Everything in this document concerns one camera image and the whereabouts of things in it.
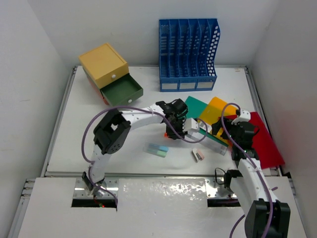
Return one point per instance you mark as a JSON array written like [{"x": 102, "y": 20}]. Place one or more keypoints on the green drawer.
[{"x": 123, "y": 91}]

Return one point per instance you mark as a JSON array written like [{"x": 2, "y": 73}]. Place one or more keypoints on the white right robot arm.
[{"x": 265, "y": 215}]

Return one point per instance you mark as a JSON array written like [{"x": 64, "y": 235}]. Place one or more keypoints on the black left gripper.
[{"x": 180, "y": 130}]

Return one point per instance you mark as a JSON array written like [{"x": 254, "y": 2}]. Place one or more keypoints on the drawer box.
[{"x": 103, "y": 65}]

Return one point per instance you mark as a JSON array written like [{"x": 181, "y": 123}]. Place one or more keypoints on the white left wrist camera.
[{"x": 191, "y": 125}]

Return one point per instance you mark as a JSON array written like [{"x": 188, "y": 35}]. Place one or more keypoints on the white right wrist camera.
[{"x": 242, "y": 116}]

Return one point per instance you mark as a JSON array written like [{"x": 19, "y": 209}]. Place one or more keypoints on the red folder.
[{"x": 263, "y": 147}]

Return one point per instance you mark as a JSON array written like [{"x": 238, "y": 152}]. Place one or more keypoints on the green pastel highlighter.
[{"x": 156, "y": 152}]

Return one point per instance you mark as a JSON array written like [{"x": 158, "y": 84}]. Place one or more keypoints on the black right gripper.
[{"x": 216, "y": 125}]

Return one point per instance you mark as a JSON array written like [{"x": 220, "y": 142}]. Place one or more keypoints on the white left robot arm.
[{"x": 112, "y": 130}]

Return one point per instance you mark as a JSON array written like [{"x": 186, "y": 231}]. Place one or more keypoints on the blue file organizer rack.
[{"x": 187, "y": 49}]

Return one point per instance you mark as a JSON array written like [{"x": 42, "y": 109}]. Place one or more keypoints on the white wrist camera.
[
  {"x": 191, "y": 125},
  {"x": 242, "y": 116}
]

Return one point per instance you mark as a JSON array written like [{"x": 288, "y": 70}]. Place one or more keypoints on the blue pastel highlighter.
[{"x": 158, "y": 147}]

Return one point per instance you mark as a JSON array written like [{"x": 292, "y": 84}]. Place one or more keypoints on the yellow translucent folder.
[{"x": 212, "y": 113}]

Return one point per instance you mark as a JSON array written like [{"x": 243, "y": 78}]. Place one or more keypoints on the green clip file folder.
[{"x": 195, "y": 108}]

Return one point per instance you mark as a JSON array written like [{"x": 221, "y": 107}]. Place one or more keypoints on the white pink stapler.
[{"x": 197, "y": 154}]

